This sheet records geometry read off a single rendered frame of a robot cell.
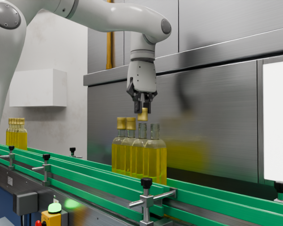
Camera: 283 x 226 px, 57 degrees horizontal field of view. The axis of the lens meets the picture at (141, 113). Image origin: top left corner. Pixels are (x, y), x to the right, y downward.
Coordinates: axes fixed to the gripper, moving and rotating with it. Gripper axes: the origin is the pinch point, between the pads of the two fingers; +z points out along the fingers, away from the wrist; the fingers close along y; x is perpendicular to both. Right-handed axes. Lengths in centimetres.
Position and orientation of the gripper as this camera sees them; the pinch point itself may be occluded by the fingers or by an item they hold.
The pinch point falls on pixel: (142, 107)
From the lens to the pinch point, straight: 87.8
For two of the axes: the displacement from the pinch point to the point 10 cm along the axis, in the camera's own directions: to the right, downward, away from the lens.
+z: 0.0, 10.0, -0.2
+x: 6.9, -0.2, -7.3
